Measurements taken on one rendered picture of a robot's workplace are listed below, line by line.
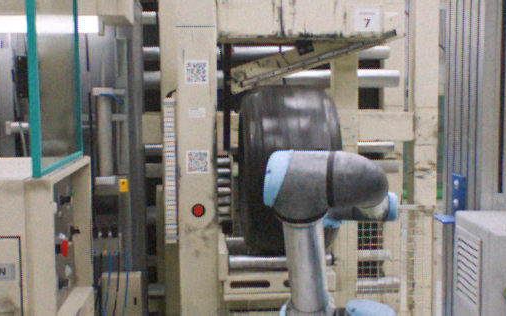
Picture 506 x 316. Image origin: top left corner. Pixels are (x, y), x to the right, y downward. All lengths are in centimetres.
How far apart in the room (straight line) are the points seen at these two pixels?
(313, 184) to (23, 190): 60
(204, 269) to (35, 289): 93
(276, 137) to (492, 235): 116
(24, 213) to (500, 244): 94
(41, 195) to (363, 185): 66
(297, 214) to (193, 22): 104
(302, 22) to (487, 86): 141
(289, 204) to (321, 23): 129
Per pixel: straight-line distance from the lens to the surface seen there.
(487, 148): 134
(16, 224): 159
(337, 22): 268
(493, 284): 116
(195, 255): 242
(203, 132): 236
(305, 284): 162
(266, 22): 264
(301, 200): 147
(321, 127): 223
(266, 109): 226
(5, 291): 162
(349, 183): 144
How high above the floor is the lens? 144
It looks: 5 degrees down
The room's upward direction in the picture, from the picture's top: straight up
